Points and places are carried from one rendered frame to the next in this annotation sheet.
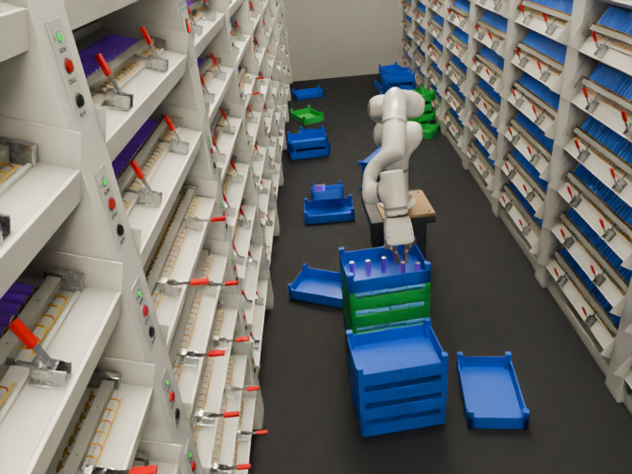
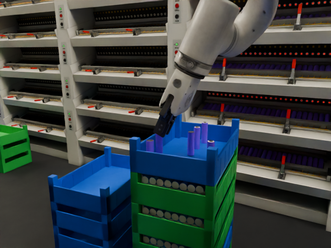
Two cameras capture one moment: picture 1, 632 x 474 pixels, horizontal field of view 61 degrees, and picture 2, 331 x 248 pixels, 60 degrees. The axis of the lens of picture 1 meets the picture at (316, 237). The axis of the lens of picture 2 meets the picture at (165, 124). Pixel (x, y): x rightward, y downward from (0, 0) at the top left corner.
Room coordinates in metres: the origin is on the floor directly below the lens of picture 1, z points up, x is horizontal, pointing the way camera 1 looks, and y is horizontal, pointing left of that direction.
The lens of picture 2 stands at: (1.95, -0.91, 0.67)
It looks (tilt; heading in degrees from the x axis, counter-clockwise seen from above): 14 degrees down; 118
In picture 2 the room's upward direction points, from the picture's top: straight up
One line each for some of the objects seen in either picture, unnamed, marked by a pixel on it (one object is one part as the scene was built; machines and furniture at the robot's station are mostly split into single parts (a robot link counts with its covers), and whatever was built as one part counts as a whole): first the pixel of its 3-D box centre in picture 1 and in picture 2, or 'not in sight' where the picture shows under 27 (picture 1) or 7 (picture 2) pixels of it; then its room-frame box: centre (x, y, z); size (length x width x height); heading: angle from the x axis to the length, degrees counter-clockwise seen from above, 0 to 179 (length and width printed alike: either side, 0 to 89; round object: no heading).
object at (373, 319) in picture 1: (384, 298); (189, 197); (1.68, -0.24, 0.28); 0.30 x 0.20 x 0.08; 95
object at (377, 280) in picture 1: (383, 263); (191, 141); (1.68, -0.24, 0.44); 0.30 x 0.20 x 0.08; 95
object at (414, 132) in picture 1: (402, 146); not in sight; (2.44, -0.46, 0.60); 0.19 x 0.12 x 0.24; 79
